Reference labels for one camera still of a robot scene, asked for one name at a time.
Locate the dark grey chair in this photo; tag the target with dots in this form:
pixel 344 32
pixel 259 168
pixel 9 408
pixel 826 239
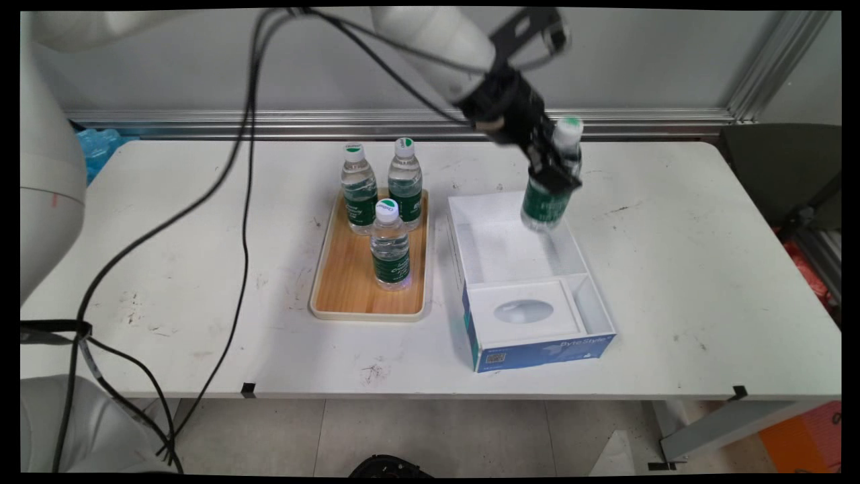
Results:
pixel 766 161

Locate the white and blue cardboard box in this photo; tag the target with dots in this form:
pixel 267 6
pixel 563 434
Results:
pixel 510 249

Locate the orange box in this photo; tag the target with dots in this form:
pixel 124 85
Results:
pixel 803 440

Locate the slanted aluminium frame post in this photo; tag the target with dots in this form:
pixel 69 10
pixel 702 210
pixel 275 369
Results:
pixel 779 64

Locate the wooden tray with cream rim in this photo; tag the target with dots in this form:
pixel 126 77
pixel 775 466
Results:
pixel 349 282

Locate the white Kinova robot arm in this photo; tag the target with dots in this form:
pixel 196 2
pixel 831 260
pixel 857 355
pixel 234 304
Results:
pixel 437 40

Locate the clear water bottle green label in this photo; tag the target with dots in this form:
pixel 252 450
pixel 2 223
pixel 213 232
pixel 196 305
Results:
pixel 405 185
pixel 390 255
pixel 545 205
pixel 359 195

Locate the red object behind table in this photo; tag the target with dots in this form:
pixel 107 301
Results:
pixel 809 272

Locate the white table leg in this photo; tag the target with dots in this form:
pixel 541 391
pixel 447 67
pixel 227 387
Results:
pixel 725 423

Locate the black tape piece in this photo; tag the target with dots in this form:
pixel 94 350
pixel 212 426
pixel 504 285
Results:
pixel 248 389
pixel 739 393

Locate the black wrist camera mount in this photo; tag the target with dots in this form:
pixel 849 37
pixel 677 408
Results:
pixel 531 33

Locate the blue wrapped water bottle pack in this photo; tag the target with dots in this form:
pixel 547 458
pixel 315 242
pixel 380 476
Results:
pixel 101 151

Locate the black round object on floor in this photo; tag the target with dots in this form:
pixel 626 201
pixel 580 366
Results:
pixel 390 467

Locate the horizontal aluminium frame rail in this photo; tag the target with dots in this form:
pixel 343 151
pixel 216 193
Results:
pixel 336 122

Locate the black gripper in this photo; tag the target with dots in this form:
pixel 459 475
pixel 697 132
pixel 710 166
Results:
pixel 507 107

